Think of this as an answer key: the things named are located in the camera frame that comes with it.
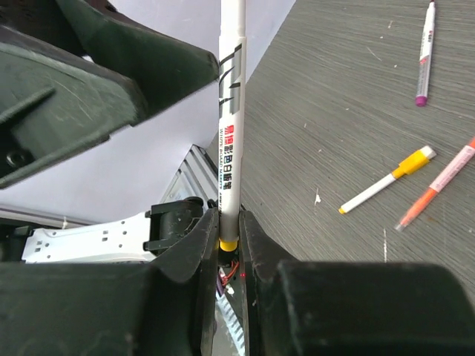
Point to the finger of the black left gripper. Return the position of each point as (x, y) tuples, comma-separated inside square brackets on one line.
[(55, 105), (164, 69)]

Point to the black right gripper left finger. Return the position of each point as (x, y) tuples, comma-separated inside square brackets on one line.
[(182, 298)]

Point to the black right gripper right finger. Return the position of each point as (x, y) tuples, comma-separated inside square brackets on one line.
[(264, 302)]

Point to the white marker orange tip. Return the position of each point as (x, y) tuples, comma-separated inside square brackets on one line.
[(231, 96)]

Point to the white pen yellow end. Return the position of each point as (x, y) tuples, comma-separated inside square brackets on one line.
[(366, 194)]

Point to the orange highlighter pen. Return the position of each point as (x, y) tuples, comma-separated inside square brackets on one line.
[(447, 174)]

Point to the white pen purple end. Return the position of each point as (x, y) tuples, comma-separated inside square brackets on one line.
[(425, 56)]

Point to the yellow black eraser cap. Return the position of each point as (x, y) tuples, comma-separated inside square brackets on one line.
[(414, 162)]

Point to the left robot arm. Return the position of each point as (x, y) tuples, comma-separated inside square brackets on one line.
[(139, 238)]

